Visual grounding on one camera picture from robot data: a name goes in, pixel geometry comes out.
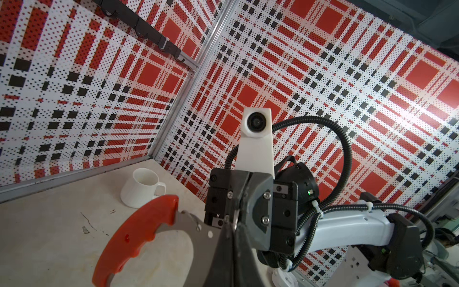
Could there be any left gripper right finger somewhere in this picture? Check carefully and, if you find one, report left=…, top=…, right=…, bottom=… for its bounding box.
left=233, top=226, right=267, bottom=287

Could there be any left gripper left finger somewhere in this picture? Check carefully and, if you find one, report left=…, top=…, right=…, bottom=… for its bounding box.
left=203, top=222, right=235, bottom=287

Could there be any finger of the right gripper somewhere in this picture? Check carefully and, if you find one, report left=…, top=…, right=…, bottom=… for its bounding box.
left=240, top=172, right=274, bottom=251

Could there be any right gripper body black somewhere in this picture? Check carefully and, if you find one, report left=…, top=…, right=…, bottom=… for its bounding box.
left=204, top=169, right=298, bottom=255

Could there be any key organizer with red handle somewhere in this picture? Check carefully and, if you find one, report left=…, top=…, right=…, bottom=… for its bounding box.
left=92, top=195, right=221, bottom=287

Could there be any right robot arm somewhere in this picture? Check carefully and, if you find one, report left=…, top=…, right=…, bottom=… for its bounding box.
left=204, top=108, right=435, bottom=287

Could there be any white ceramic mug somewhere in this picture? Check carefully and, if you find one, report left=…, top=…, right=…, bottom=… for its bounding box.
left=120, top=168, right=167, bottom=208

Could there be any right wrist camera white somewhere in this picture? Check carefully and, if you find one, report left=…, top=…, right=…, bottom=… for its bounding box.
left=235, top=108, right=274, bottom=176

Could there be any black wall hook rail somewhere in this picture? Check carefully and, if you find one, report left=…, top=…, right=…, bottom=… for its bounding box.
left=94, top=0, right=185, bottom=63

